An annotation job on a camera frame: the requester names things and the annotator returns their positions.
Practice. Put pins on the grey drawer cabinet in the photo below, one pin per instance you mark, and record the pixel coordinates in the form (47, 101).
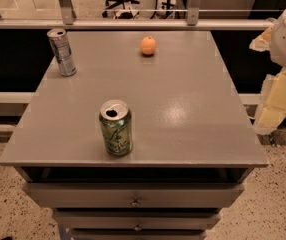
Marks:
(188, 122)

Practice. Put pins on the top grey drawer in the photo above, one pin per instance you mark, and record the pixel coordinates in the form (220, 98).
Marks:
(133, 195)

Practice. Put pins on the metal railing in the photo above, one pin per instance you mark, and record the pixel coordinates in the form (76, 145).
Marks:
(151, 14)

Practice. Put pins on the middle grey drawer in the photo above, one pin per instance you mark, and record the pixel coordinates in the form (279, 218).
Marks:
(140, 220)

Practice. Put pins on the black office chair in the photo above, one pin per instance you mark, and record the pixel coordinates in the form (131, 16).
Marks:
(126, 11)

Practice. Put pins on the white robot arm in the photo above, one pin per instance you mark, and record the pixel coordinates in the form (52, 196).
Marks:
(278, 42)

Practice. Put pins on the bottom grey drawer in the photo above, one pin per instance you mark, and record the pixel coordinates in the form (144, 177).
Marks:
(138, 235)

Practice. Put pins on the silver slim can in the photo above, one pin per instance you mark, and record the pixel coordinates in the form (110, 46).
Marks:
(61, 48)

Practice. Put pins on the green soda can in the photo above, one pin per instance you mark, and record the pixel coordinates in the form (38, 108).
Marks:
(116, 125)

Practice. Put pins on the grey drawer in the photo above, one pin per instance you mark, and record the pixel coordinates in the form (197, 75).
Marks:
(138, 235)
(133, 195)
(140, 220)

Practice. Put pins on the orange fruit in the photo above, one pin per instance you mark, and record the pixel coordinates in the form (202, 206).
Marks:
(148, 46)

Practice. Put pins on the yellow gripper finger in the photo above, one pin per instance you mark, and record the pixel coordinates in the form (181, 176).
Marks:
(262, 42)
(271, 110)

